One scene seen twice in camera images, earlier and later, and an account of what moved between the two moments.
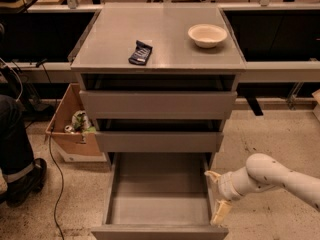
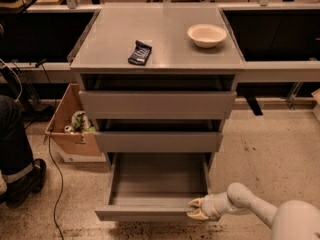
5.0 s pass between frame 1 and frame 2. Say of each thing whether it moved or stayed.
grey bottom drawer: moved
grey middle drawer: stayed
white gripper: moved
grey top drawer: stayed
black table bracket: stayed
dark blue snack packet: stayed
